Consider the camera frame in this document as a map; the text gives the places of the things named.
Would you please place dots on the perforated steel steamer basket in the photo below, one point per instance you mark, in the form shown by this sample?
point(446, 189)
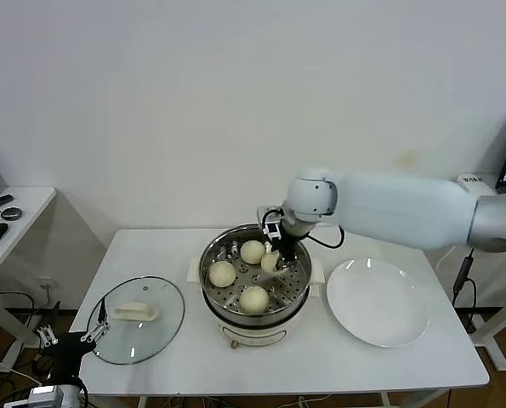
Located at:
point(291, 285)

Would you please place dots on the white steamed baozi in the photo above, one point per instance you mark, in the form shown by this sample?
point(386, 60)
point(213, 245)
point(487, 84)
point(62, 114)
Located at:
point(251, 251)
point(269, 261)
point(222, 274)
point(254, 299)

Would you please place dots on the white round plate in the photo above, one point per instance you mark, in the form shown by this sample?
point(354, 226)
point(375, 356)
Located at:
point(378, 304)

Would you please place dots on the cream electric cooker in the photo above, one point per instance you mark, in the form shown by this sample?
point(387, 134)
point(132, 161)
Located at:
point(257, 333)

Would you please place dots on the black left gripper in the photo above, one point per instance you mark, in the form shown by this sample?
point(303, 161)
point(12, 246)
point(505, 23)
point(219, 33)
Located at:
point(69, 359)

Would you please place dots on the white side desk with mouse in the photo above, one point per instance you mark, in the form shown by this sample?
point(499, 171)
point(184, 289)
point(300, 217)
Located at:
point(31, 204)

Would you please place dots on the white wall outlet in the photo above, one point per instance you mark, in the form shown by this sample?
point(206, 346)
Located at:
point(47, 284)

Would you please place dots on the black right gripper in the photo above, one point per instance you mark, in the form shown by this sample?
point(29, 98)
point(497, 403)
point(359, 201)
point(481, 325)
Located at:
point(288, 247)

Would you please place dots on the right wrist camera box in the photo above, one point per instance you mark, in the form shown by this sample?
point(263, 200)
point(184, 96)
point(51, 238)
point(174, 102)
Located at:
point(271, 227)

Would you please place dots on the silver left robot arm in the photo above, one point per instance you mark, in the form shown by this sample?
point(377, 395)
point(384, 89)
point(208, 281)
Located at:
point(48, 397)

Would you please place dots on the round black puck device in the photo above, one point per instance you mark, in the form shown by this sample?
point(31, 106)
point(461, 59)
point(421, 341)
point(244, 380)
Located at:
point(12, 213)

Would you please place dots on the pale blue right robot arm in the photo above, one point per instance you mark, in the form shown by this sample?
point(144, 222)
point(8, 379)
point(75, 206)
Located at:
point(384, 208)

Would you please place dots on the white side desk with laptop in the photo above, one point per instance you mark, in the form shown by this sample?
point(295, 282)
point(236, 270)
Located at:
point(488, 187)

